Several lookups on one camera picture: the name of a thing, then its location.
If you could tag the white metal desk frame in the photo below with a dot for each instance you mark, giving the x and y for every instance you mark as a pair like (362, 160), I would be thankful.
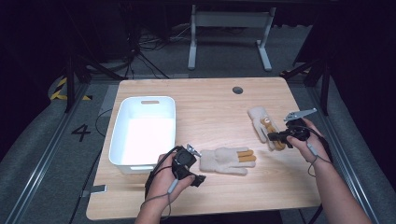
(230, 19)

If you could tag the yellow black hazard tape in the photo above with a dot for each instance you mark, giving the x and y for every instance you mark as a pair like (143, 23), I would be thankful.
(58, 93)

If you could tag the beige knit glove with bear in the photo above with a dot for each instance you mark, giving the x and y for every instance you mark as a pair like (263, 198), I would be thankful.
(224, 160)
(260, 119)

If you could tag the person's right hand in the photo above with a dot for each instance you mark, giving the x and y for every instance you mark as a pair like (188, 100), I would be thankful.
(314, 143)

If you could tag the grey metal floor rail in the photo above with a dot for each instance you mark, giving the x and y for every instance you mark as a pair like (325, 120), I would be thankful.
(345, 161)
(46, 149)

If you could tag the black metal stand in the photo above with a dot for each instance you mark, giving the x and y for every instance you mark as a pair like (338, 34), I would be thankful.
(325, 90)
(70, 84)

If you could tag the white plastic bin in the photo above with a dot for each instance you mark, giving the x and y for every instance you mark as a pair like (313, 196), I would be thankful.
(146, 137)

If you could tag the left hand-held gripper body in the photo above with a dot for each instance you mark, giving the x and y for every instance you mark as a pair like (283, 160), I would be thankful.
(183, 161)

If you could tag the person's left hand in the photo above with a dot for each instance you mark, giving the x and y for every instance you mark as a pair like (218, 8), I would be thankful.
(162, 183)

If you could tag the grey metal table bracket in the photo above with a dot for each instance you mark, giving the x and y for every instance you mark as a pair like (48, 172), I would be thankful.
(96, 189)

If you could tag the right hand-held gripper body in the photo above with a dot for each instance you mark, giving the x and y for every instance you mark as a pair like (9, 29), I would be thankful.
(297, 127)

